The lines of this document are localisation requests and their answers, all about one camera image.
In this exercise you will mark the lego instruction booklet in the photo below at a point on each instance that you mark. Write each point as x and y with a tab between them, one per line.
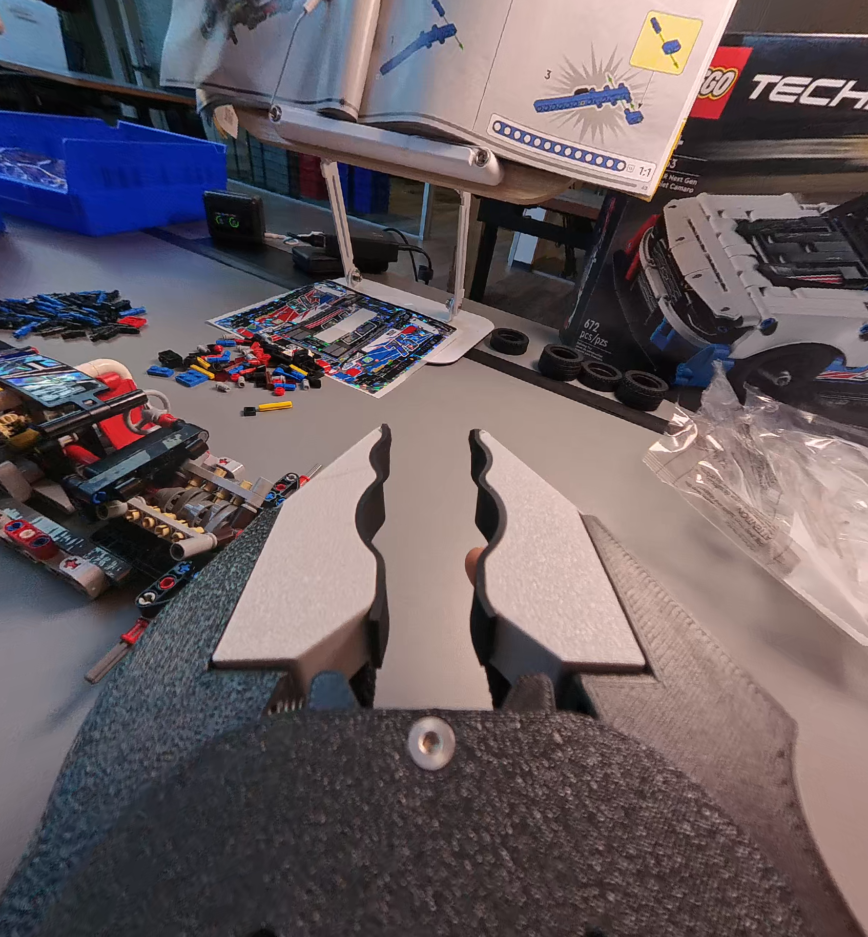
551	73

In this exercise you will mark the white desk stand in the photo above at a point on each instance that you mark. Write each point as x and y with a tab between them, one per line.
390	146

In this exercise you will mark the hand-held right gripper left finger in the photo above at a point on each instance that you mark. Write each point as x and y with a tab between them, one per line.
302	585

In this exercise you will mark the crumpled clear plastic bags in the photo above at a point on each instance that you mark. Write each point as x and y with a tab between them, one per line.
793	498

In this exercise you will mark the yellow lego axle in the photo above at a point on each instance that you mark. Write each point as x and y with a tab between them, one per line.
276	405

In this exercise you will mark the small black charger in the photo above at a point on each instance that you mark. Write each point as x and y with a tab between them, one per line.
317	260

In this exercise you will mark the holographic sticker sheet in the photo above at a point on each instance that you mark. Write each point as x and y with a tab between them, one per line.
346	337

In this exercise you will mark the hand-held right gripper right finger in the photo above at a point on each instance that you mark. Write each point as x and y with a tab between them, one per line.
558	585

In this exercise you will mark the person's right hand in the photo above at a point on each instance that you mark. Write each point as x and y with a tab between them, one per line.
473	565

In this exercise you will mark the pile of black blue pins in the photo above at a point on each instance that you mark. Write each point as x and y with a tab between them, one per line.
60	311

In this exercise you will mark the black power bank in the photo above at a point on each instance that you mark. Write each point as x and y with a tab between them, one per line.
233	219

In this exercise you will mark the large black power adapter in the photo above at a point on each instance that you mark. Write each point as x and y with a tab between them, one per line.
372	249

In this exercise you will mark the lego car chassis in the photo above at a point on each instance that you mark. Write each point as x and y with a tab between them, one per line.
119	421

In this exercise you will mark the pile of mixed lego pieces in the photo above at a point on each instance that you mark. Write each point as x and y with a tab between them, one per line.
258	362

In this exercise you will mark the lego set box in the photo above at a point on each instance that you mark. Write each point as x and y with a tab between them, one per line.
771	146

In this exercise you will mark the small clear plastic bag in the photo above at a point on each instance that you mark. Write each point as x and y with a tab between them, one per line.
24	168

